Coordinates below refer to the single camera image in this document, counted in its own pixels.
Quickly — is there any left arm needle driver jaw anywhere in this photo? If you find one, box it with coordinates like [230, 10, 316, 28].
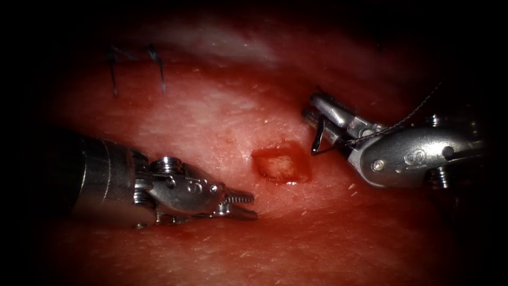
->
[224, 190, 255, 204]
[215, 203, 259, 221]

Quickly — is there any black thread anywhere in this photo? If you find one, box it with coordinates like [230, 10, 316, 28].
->
[317, 81, 443, 154]

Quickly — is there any right arm needle driver jaw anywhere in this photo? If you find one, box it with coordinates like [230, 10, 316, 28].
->
[309, 92, 386, 139]
[301, 108, 358, 154]

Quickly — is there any black stitching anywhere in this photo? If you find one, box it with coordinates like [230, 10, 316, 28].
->
[104, 43, 167, 99]

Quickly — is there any tissue pad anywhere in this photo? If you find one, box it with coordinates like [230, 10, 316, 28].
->
[35, 12, 481, 286]

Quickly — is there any left arm needle driver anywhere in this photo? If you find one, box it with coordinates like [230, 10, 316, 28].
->
[133, 149, 228, 225]

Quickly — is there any right arm needle driver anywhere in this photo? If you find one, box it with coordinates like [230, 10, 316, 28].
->
[348, 114, 487, 189]

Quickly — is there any curved steel needle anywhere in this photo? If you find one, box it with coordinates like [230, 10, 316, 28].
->
[311, 116, 327, 156]

